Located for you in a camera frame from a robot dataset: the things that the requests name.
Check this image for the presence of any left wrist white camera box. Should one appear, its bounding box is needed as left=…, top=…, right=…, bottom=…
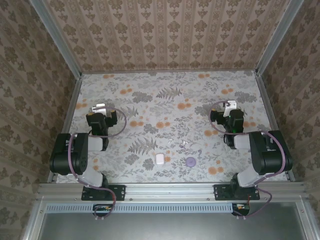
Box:
left=91, top=103, right=108, bottom=114

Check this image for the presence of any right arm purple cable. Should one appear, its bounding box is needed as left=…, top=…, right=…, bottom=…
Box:
left=208, top=100, right=286, bottom=221

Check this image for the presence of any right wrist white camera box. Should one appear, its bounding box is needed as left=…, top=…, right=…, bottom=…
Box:
left=225, top=99, right=237, bottom=116

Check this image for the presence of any aluminium side rail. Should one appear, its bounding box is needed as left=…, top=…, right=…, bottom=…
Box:
left=47, top=74, right=83, bottom=185
left=254, top=72, right=296, bottom=183

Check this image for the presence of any aluminium corner post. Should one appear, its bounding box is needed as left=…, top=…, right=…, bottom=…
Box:
left=254, top=0, right=305, bottom=76
left=28, top=0, right=83, bottom=79

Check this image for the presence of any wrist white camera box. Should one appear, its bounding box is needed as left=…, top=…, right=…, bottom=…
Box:
left=225, top=99, right=237, bottom=116
left=91, top=103, right=108, bottom=114

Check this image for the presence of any wide aluminium mounting rail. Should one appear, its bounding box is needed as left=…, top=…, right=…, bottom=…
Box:
left=36, top=181, right=311, bottom=203

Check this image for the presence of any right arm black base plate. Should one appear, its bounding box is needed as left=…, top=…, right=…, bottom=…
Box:
left=213, top=184, right=261, bottom=202

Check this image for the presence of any white earbud charging case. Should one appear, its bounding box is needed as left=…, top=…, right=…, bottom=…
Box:
left=154, top=152, right=166, bottom=166

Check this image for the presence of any thin aluminium wall rail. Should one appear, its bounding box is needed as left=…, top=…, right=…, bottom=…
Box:
left=81, top=69, right=258, bottom=75

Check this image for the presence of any aluminium lower frame bar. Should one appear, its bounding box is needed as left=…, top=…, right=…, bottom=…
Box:
left=21, top=199, right=47, bottom=240
left=296, top=201, right=317, bottom=240

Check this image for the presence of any grey sheet metal panel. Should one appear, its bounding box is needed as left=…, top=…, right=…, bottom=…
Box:
left=37, top=201, right=310, bottom=240

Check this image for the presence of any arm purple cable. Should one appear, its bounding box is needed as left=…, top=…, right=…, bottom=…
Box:
left=67, top=106, right=128, bottom=222
left=208, top=100, right=286, bottom=221

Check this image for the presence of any grey slotted cable duct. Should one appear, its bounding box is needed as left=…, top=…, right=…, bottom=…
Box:
left=45, top=202, right=251, bottom=214

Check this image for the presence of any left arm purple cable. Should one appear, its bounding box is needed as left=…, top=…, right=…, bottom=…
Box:
left=67, top=106, right=128, bottom=222

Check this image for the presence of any black connector board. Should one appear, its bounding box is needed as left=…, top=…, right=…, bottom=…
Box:
left=231, top=202, right=251, bottom=216
left=92, top=203, right=116, bottom=218

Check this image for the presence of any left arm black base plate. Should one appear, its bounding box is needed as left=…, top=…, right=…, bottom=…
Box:
left=81, top=184, right=126, bottom=202

